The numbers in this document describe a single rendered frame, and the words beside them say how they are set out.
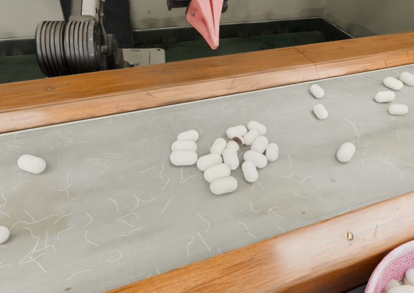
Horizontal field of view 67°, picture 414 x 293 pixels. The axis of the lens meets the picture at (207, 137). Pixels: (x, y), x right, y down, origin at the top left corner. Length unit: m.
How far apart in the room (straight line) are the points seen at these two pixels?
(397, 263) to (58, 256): 0.36
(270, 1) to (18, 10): 1.82
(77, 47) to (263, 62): 0.39
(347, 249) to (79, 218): 0.30
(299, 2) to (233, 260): 2.71
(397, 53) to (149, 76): 0.56
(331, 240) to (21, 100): 0.50
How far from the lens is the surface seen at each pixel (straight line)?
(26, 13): 2.54
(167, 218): 0.39
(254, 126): 0.50
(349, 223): 0.40
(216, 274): 0.33
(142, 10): 2.51
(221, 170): 0.42
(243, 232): 0.39
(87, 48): 0.74
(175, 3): 0.55
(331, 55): 0.76
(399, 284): 0.43
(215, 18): 0.51
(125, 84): 0.58
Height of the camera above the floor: 1.06
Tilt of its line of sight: 41 degrees down
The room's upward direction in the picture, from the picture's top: 3 degrees clockwise
